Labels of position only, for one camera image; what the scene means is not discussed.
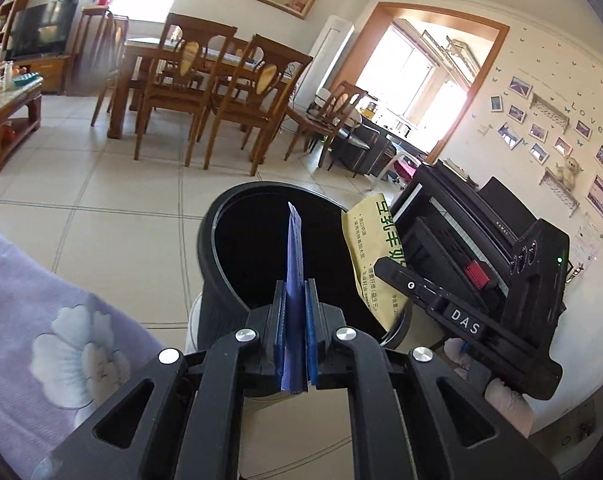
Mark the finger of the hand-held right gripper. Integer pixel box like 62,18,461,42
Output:
374,257,455,313

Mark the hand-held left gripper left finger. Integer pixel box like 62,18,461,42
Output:
31,280,292,480

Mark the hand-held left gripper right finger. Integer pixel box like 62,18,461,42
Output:
305,280,572,480

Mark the yellow paper packet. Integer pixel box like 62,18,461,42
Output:
341,192,412,333

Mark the black trash bin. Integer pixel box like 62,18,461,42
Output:
196,181,415,401

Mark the person's right hand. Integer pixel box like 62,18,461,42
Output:
444,337,535,436

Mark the black piano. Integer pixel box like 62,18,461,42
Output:
391,160,539,291

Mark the beige teddy bear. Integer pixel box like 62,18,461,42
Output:
555,156,582,188

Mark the wooden dining chair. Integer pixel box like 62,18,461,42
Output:
284,80,369,170
134,12,238,161
201,34,315,177
91,12,131,128

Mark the white standing air conditioner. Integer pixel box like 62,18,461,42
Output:
309,16,356,111

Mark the purple floral tablecloth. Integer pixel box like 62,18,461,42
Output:
0,214,187,480

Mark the wooden dining table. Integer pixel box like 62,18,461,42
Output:
108,37,297,141

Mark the wooden coffee table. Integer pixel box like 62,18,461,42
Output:
0,77,43,176

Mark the wooden television cabinet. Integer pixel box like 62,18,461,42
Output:
8,55,72,95

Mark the tall wooden stand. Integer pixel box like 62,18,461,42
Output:
74,5,113,98

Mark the black television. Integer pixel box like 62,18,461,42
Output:
5,0,79,61

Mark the white wall shelf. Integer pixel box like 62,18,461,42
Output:
540,167,581,218

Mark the group of wall photos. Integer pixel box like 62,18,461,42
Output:
490,76,603,223

